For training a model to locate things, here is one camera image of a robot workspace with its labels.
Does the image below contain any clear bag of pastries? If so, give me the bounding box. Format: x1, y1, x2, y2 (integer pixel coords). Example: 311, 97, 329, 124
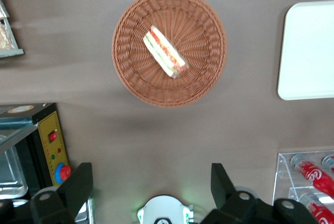
0, 22, 16, 50

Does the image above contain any tray of packaged snacks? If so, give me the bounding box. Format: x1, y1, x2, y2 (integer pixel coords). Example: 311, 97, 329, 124
0, 0, 25, 58

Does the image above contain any round brown wicker basket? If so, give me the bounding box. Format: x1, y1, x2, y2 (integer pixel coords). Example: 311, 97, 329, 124
111, 0, 228, 108

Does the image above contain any red rocker switch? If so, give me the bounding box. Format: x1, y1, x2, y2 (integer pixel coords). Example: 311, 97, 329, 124
48, 129, 59, 144

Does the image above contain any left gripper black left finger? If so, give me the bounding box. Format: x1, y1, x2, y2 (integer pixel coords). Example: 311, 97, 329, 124
0, 162, 94, 224

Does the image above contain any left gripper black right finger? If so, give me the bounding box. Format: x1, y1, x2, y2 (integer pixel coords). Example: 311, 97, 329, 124
199, 163, 319, 224

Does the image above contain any steel food pan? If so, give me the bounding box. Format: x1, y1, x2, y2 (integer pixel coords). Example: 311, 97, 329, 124
0, 135, 29, 200

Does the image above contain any cream plastic tray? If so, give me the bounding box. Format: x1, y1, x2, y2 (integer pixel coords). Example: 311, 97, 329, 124
277, 0, 334, 101

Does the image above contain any red emergency stop button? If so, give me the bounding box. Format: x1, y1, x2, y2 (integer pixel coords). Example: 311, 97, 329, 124
54, 162, 72, 184

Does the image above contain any plastic-wrapped layered sandwich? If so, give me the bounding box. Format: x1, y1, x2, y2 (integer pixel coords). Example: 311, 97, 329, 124
142, 25, 190, 80

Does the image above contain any red cola bottle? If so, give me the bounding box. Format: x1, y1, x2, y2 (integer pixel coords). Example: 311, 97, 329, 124
321, 155, 334, 174
290, 154, 334, 198
299, 192, 334, 224

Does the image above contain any clear acrylic bottle rack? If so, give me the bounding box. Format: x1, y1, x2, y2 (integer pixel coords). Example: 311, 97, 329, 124
272, 150, 334, 224

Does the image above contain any black yellow food warmer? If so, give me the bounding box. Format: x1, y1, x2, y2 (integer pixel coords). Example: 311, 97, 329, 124
0, 102, 96, 224

